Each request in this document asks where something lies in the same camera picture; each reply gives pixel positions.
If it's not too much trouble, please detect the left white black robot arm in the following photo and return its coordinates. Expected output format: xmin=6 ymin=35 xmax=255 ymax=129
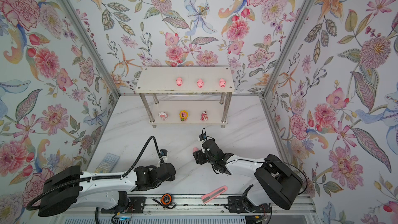
xmin=25 ymin=163 xmax=176 ymax=217

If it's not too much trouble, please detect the small red pink figurine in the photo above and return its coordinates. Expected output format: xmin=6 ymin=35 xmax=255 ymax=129
xmin=201 ymin=111 xmax=208 ymax=121

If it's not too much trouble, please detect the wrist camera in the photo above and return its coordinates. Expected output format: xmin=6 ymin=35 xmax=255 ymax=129
xmin=160 ymin=149 xmax=168 ymax=164
xmin=198 ymin=133 xmax=212 ymax=146

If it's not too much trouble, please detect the yellow grey calculator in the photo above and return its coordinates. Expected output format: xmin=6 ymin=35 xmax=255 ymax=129
xmin=95 ymin=153 xmax=120 ymax=173

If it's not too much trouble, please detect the left black corrugated cable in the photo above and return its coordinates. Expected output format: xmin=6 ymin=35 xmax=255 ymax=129
xmin=26 ymin=135 xmax=162 ymax=211

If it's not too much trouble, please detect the white two-tier shelf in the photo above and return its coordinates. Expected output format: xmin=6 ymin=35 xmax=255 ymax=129
xmin=136 ymin=67 xmax=235 ymax=128

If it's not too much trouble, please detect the pink striped flat tool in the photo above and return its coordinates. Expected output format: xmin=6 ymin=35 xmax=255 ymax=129
xmin=201 ymin=186 xmax=228 ymax=204

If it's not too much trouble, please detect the black orange tape measure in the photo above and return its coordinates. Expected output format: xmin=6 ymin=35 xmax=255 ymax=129
xmin=152 ymin=194 xmax=176 ymax=209

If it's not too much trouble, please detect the single pink piglet toy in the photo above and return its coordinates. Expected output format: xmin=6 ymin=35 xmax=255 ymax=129
xmin=219 ymin=79 xmax=227 ymax=88

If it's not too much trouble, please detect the pink round pig toy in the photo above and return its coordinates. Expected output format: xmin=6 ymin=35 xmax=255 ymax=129
xmin=159 ymin=112 xmax=169 ymax=121

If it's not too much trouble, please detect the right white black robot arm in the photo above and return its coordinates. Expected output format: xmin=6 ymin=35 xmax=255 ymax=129
xmin=193 ymin=134 xmax=303 ymax=212

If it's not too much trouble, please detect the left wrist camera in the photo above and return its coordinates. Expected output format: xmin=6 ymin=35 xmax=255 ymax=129
xmin=160 ymin=149 xmax=168 ymax=164

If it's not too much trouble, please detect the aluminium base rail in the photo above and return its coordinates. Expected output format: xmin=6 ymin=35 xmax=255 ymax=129
xmin=49 ymin=194 xmax=318 ymax=217

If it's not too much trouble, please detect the yellow-haired princess toy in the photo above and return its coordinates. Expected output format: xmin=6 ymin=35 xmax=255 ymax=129
xmin=179 ymin=110 xmax=189 ymax=122

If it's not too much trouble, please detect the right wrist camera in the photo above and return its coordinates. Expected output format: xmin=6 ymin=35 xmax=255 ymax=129
xmin=198 ymin=133 xmax=212 ymax=146

